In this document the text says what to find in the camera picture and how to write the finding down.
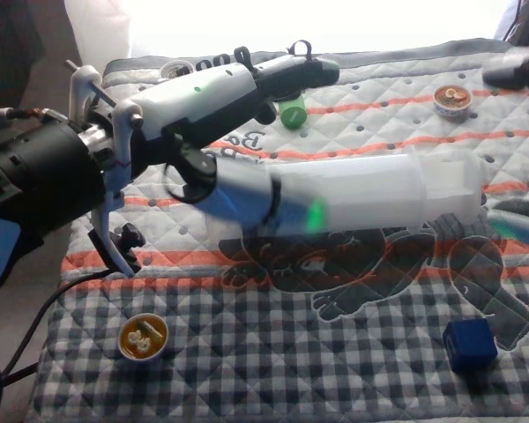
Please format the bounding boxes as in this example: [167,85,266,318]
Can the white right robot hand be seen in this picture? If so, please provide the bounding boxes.
[482,46,529,255]

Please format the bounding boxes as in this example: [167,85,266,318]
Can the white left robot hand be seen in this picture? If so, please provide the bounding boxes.
[130,55,341,204]

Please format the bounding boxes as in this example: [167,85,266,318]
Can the small toy soup bowl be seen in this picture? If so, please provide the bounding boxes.
[160,61,195,81]

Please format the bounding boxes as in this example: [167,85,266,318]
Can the toy noodle bowl with egg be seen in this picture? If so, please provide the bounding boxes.
[431,83,473,121]

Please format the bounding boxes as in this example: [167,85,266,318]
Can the green toy cylinder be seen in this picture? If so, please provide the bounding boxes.
[278,94,309,130]

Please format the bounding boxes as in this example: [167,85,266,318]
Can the black curtain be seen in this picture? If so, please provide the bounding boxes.
[0,0,45,105]

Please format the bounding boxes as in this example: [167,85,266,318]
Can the toy orange soup bowl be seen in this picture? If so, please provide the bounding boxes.
[116,312,168,362]

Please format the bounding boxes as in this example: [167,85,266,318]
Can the grey quilt with printed bear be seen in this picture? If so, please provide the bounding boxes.
[24,37,529,423]

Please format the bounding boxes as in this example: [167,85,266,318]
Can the blue cube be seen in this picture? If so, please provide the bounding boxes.
[442,317,498,375]

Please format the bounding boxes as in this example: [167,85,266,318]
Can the black cable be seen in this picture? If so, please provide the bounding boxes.
[0,269,131,389]

